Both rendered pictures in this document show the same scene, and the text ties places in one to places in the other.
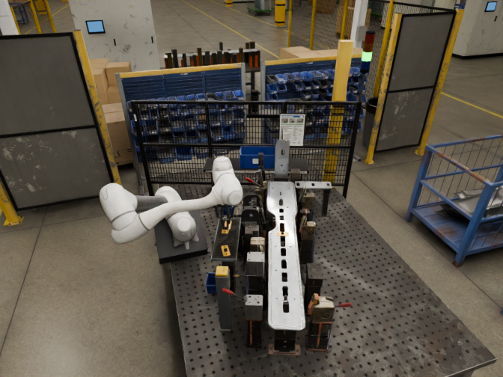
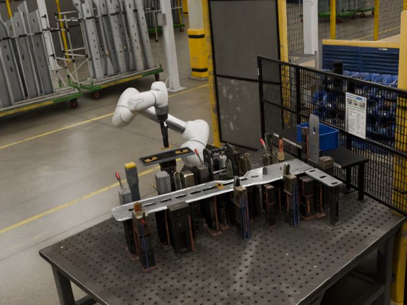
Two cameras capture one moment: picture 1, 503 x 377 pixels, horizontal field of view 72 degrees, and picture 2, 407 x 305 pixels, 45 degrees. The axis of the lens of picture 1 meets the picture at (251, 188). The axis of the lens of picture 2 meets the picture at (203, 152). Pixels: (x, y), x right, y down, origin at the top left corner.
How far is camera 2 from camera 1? 2.87 m
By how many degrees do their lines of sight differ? 59
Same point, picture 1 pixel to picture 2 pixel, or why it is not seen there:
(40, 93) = (250, 46)
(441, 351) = not seen: outside the picture
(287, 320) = (121, 212)
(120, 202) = (123, 98)
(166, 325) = not seen: hidden behind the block
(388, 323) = (198, 297)
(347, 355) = (146, 282)
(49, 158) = (246, 104)
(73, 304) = not seen: hidden behind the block
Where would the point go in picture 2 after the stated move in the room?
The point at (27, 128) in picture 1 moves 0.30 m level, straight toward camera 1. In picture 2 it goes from (238, 73) to (227, 79)
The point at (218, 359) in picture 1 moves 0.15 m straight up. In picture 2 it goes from (109, 232) to (106, 212)
